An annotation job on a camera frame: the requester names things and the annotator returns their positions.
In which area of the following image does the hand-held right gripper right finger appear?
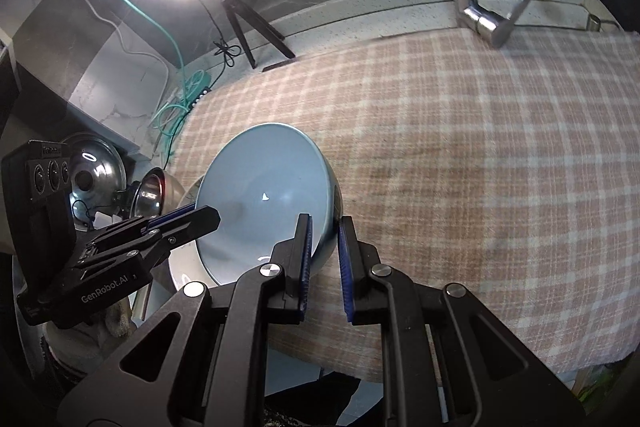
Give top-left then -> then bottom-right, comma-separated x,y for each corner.
337,215 -> 586,427

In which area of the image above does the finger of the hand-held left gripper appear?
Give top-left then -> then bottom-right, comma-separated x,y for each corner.
145,203 -> 197,228
92,206 -> 222,254

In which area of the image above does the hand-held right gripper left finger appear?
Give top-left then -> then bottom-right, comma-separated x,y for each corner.
57,213 -> 315,427

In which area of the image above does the red steel-lined bowl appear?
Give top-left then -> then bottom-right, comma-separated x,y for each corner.
131,167 -> 201,218

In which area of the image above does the white oval plate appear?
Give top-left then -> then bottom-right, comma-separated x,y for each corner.
169,239 -> 241,295

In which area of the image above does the large stainless steel bowl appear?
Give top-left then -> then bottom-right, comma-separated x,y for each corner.
64,132 -> 127,230

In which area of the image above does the pale blue bowl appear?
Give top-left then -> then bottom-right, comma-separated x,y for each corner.
192,123 -> 345,286

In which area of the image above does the black power strip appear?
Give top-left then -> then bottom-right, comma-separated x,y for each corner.
187,72 -> 213,112

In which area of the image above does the dark cloth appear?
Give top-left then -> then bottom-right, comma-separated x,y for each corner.
265,372 -> 386,427

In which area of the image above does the pink checked blanket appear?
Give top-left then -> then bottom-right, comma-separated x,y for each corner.
170,27 -> 640,388

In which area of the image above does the black tripod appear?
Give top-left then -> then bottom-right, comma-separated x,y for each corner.
214,0 -> 296,72

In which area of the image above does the green packet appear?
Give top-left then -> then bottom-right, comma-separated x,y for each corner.
575,357 -> 616,403

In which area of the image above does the teal cable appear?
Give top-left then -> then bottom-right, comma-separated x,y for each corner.
85,0 -> 211,158

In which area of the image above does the black cable with tie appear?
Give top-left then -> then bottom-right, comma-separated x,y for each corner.
202,0 -> 238,68

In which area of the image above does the white cable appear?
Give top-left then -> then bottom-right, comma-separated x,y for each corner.
55,0 -> 171,108

